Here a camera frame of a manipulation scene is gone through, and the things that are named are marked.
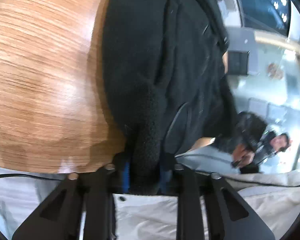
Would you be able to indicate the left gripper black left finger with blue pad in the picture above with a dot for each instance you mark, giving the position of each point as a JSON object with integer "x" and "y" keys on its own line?
{"x": 81, "y": 206}

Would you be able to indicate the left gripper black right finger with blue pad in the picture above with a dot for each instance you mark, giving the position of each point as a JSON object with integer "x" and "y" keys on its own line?
{"x": 210, "y": 202}

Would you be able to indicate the black fleece jacket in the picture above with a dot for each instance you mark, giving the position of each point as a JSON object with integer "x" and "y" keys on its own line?
{"x": 165, "y": 80}

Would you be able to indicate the seated man in black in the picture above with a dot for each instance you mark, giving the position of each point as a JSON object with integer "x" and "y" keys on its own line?
{"x": 253, "y": 135}

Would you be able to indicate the black mesh office chair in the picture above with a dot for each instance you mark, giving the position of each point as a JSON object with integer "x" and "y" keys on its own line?
{"x": 238, "y": 63}

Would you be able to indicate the grey cabinet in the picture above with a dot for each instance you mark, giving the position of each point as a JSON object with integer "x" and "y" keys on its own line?
{"x": 243, "y": 39}

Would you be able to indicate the red round wall ornament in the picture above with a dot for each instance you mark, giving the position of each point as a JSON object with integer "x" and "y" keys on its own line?
{"x": 274, "y": 71}

